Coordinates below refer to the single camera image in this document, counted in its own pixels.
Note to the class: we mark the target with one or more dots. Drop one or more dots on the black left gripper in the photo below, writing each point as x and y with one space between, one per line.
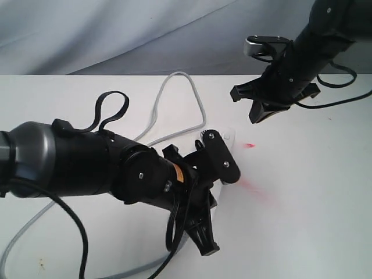
193 197

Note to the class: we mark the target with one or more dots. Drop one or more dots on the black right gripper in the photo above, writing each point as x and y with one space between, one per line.
263 93

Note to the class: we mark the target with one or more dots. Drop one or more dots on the white power strip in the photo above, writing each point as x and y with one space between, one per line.
228 136

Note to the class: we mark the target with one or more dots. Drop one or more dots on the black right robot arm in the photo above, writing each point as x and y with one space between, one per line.
333 27

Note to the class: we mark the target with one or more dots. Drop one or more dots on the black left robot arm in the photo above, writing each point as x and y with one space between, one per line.
56 160

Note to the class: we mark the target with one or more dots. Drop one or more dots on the grey backdrop cloth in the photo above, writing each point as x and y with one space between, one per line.
141 37

